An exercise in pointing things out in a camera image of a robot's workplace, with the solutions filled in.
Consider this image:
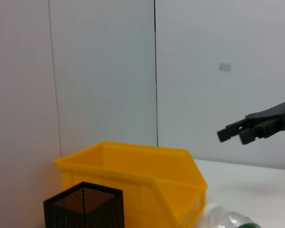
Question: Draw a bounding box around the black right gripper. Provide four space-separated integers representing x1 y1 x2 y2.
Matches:
217 97 285 145

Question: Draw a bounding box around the clear water bottle green label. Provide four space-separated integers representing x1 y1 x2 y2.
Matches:
199 202 262 228

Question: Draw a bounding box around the black mesh pen holder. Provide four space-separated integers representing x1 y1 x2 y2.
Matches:
43 181 124 228

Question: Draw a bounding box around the yellow plastic storage bin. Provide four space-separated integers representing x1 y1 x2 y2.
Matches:
54 141 208 228

